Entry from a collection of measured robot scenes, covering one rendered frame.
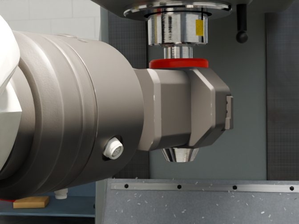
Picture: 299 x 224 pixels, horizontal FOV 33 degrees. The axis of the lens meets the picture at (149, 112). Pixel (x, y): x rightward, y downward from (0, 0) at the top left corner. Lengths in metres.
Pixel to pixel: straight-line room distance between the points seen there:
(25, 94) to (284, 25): 0.58
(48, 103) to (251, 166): 0.57
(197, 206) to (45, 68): 0.56
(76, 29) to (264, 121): 4.16
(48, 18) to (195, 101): 4.65
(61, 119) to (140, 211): 0.55
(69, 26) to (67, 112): 4.65
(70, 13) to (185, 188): 4.20
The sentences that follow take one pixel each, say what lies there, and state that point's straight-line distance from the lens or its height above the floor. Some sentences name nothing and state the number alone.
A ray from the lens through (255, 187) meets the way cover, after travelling 0.78.
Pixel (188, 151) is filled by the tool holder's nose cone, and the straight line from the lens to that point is 0.39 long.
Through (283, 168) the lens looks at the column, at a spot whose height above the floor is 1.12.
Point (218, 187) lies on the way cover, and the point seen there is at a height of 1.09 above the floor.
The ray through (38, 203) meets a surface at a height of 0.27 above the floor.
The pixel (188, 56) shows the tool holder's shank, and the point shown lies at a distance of 0.40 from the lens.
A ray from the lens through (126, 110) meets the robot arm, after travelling 0.27.
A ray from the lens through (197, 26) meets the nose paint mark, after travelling 0.39.
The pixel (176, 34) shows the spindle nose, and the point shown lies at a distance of 0.38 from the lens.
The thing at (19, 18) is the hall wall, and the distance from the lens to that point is 5.08.
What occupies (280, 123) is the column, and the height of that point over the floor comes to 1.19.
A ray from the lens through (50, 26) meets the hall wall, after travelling 4.95.
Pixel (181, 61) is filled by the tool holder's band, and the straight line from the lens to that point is 0.38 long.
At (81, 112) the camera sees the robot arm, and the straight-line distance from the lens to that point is 0.25.
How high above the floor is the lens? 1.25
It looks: 3 degrees down
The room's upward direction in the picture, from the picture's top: 1 degrees counter-clockwise
